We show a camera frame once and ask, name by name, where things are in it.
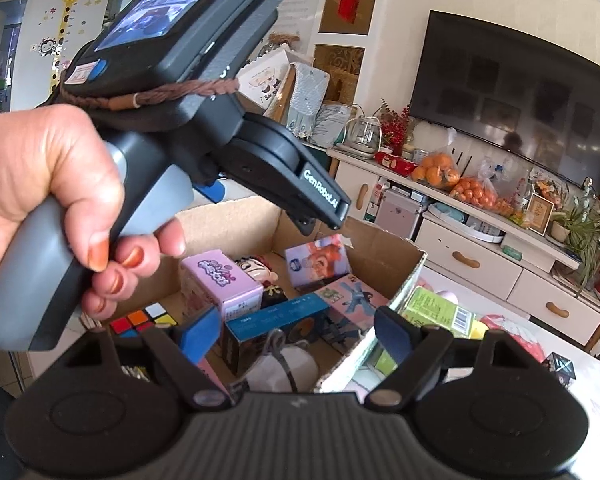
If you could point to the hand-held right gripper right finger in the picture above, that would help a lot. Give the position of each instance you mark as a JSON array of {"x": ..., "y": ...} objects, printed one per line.
[{"x": 397, "y": 332}]

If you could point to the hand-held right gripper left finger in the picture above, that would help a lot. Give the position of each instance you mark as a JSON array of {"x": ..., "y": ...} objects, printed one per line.
[{"x": 197, "y": 332}]

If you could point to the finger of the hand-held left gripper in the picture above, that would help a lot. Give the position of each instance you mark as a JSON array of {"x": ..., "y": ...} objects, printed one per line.
[
  {"x": 320, "y": 195},
  {"x": 212, "y": 192}
]

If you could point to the pink box with blue print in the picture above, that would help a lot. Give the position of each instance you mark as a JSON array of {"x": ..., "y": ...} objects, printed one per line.
[{"x": 352, "y": 305}]

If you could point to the lilac box with pink print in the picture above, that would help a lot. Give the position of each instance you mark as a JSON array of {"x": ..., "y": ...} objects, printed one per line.
[{"x": 220, "y": 280}]

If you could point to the colourful puzzle cube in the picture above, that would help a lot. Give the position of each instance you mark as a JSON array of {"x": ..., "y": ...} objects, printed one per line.
[{"x": 140, "y": 320}]

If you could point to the purple box with fox picture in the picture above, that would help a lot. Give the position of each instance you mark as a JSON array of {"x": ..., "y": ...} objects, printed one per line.
[{"x": 317, "y": 260}]

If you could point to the blue rectangular box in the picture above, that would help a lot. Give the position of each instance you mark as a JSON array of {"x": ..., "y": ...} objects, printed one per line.
[{"x": 275, "y": 317}]

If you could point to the brown cardboard box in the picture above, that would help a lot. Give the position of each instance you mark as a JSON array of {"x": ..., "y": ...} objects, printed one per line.
[{"x": 380, "y": 250}]

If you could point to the dark-haired doll figure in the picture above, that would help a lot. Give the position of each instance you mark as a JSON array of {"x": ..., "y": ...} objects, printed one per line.
[{"x": 260, "y": 275}]

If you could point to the person's left hand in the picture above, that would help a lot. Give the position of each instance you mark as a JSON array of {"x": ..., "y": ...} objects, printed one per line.
[{"x": 35, "y": 160}]

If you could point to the yellow-green barcode box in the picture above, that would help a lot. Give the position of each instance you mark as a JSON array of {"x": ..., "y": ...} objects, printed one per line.
[{"x": 440, "y": 312}]

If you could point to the glass teapot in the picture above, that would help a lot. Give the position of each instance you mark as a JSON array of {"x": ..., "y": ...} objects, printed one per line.
[{"x": 364, "y": 135}]

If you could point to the white printed paper bag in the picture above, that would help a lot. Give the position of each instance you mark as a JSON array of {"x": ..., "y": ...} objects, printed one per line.
[{"x": 265, "y": 80}]

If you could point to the pink flat box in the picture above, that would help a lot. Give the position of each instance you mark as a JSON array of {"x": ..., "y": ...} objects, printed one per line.
[{"x": 400, "y": 212}]

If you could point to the blue patterned paper bag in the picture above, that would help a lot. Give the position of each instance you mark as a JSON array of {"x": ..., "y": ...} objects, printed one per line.
[{"x": 307, "y": 95}]

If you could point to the red berry bouquet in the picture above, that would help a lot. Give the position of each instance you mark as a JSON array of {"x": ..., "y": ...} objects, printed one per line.
[{"x": 396, "y": 127}]

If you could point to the cream television cabinet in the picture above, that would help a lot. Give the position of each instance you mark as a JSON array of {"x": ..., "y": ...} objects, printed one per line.
[{"x": 470, "y": 260}]

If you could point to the red patterned packet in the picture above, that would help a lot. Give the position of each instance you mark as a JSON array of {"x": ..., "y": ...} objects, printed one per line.
[{"x": 505, "y": 330}]

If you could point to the bag of large oranges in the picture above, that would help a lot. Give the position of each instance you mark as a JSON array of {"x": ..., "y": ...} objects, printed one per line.
[{"x": 435, "y": 170}]

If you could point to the rabbit print tablecloth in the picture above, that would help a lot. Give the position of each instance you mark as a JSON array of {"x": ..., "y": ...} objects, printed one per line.
[{"x": 530, "y": 360}]

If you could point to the bag of small tangerines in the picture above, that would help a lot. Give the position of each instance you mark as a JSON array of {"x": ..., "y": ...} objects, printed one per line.
[{"x": 475, "y": 194}]

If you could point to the dark geometric patterned box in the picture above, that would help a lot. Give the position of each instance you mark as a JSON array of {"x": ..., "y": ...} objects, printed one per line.
[{"x": 560, "y": 370}]

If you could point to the green potted plant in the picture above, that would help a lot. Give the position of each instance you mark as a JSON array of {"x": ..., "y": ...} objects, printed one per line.
[{"x": 575, "y": 225}]

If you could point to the black flat television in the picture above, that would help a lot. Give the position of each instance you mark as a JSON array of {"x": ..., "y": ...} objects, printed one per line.
[{"x": 520, "y": 95}]

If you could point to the wooden photo frame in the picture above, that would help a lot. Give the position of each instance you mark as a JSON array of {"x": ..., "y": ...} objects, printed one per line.
[{"x": 540, "y": 215}]

